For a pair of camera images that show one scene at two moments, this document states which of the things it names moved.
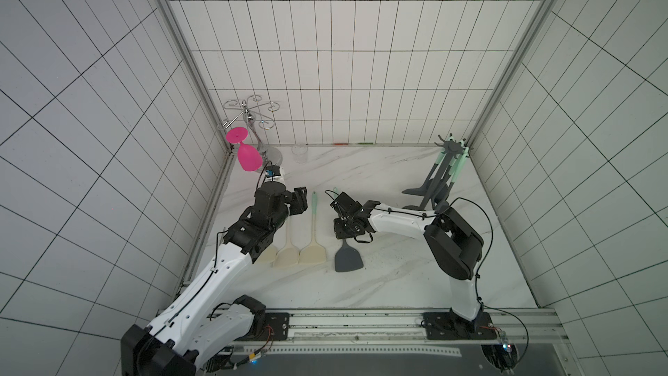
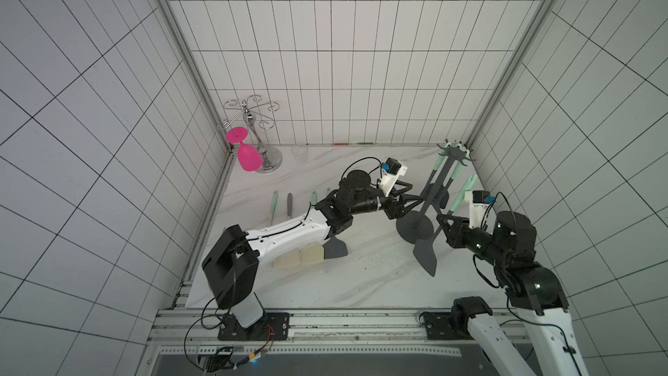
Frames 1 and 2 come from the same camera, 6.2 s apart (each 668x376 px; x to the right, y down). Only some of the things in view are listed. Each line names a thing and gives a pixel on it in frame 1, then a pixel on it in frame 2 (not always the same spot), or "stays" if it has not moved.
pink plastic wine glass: (248, 157) stays
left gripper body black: (297, 204) to (391, 205)
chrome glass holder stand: (252, 109) stays
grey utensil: (421, 191) to (426, 250)
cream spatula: (312, 253) stays
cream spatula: (288, 255) stays
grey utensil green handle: (347, 258) to (334, 248)
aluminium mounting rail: (402, 330) stays
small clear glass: (300, 151) stays
